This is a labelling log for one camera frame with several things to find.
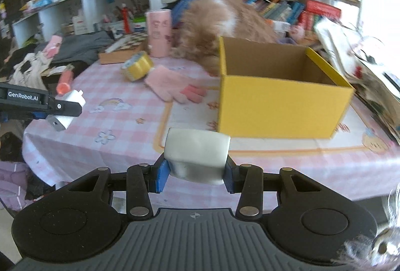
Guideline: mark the yellow cardboard box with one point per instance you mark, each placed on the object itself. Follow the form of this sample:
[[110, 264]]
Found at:
[[278, 91]]

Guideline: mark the orange pink bottle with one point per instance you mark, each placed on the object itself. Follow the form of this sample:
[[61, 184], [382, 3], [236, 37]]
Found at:
[[65, 81]]

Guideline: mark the pink checkered tablecloth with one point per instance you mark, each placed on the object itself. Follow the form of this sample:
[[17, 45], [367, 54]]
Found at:
[[124, 123]]

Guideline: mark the cream white block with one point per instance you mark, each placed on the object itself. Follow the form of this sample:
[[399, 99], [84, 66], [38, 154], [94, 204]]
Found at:
[[197, 155]]

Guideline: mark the grey cloth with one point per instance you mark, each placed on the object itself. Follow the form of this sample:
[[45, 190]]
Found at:
[[84, 47]]

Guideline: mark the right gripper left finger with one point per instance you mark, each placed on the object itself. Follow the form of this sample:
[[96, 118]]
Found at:
[[141, 180]]

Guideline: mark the pink pig plush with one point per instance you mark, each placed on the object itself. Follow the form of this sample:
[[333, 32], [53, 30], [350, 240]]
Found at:
[[297, 33]]

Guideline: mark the yellow tape roll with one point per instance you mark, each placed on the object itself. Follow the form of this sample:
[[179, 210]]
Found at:
[[138, 66]]

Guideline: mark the wooden chessboard box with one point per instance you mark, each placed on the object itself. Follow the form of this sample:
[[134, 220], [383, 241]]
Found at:
[[124, 48]]

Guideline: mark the white charger adapter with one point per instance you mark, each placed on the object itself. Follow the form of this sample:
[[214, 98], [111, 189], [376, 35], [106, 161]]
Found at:
[[61, 123]]

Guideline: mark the pink phone case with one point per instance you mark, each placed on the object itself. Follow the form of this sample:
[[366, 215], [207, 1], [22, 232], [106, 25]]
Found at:
[[53, 47]]

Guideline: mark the fluffy orange cat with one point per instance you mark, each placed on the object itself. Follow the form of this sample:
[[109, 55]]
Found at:
[[204, 22]]

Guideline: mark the pink cylindrical container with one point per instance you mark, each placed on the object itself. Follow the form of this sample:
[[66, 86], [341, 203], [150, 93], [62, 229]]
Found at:
[[159, 30]]

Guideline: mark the pink knit glove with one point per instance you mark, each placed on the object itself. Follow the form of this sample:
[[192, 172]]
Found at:
[[171, 86]]

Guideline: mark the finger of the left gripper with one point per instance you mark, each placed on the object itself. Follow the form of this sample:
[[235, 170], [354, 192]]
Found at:
[[39, 115], [54, 106]]

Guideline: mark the stack of papers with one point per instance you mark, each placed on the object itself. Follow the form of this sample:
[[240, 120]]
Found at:
[[363, 62]]

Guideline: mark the red book box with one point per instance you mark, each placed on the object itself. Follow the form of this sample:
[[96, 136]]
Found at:
[[313, 11]]

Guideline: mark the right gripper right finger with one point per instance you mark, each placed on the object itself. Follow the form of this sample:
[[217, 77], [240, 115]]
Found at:
[[247, 180]]

